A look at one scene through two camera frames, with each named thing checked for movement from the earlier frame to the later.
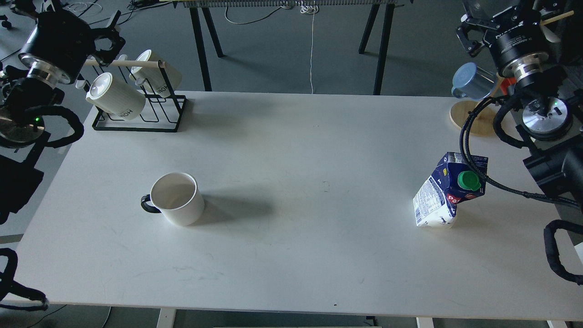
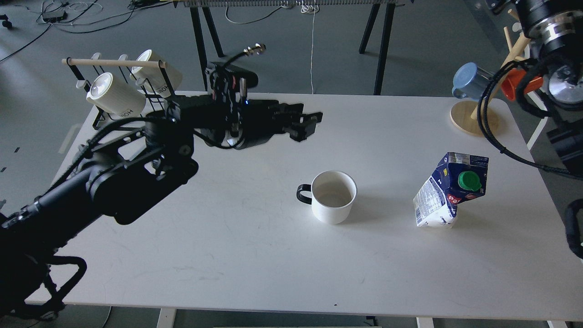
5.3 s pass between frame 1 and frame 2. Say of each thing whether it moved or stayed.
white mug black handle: moved
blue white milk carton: stayed
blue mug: stayed
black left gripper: moved
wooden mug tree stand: stayed
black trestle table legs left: stayed
